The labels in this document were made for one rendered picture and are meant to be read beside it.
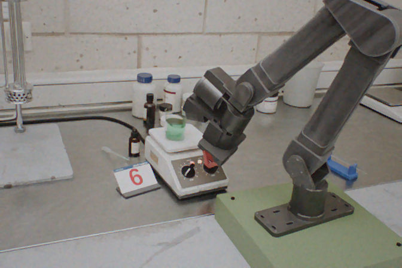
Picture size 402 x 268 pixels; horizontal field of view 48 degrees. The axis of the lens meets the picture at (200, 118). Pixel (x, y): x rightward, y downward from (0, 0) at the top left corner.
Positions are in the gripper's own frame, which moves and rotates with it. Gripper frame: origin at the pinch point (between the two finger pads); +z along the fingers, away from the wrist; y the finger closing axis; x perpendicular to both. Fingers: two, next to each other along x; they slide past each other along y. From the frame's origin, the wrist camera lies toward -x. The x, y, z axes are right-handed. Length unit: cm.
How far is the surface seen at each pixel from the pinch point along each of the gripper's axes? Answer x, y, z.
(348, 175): 27.1, -25.2, 0.1
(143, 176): -9.8, 9.9, 6.8
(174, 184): -2.5, 8.9, 2.6
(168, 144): -10.0, 2.6, 1.2
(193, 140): -6.6, -2.9, 1.1
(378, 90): 23, -92, 17
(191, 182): -0.1, 6.4, 1.4
